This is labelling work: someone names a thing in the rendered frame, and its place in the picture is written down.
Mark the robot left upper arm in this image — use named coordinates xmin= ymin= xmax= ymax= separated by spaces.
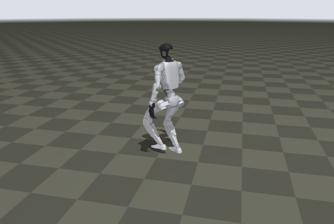
xmin=154 ymin=64 xmax=163 ymax=90

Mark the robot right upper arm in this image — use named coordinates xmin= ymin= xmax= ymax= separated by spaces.
xmin=177 ymin=62 xmax=185 ymax=82

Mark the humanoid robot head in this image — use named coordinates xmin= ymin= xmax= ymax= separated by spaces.
xmin=159 ymin=43 xmax=174 ymax=62

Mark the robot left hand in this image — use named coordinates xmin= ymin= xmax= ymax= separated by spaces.
xmin=149 ymin=103 xmax=157 ymax=119

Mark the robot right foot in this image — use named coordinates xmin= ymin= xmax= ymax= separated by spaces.
xmin=169 ymin=146 xmax=182 ymax=154

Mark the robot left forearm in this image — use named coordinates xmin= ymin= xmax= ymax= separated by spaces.
xmin=149 ymin=83 xmax=159 ymax=106

